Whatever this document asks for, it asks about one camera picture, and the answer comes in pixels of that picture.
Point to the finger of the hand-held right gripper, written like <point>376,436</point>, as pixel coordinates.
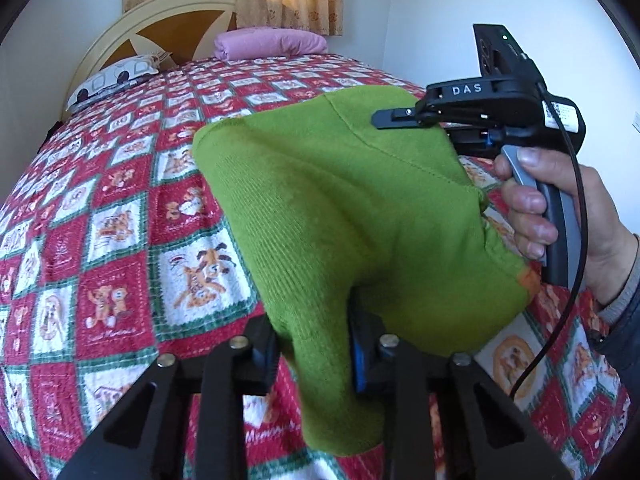
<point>480,140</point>
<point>395,116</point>

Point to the red checked printed blanket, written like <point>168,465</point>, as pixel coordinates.
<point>125,210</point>

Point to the person's right forearm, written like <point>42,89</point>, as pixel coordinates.
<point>622,320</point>

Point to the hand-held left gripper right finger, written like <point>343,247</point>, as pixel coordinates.
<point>357,360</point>

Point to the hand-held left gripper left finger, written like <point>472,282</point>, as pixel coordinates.
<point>269,360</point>

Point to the person's right hand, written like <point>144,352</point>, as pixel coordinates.
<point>597,230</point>

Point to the cream and brown headboard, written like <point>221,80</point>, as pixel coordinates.
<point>165,15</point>

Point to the pink pillow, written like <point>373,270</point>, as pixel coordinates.
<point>270,42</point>

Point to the white printed pillow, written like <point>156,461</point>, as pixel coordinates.
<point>117,77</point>

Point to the green striped knit sweater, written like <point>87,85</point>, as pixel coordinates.
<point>350,220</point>

